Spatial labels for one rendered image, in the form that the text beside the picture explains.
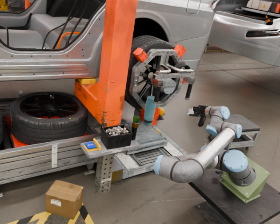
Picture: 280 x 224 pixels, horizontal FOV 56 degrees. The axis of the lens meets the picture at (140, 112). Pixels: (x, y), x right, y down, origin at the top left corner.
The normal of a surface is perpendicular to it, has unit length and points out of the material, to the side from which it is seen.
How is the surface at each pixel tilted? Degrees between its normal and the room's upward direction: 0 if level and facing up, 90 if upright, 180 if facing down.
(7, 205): 0
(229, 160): 43
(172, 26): 90
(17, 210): 0
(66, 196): 0
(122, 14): 90
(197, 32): 90
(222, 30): 88
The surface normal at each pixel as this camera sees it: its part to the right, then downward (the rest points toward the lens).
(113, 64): 0.52, 0.44
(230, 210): 0.15, -0.89
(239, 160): -0.41, -0.53
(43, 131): 0.12, 0.45
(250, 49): -0.63, 0.49
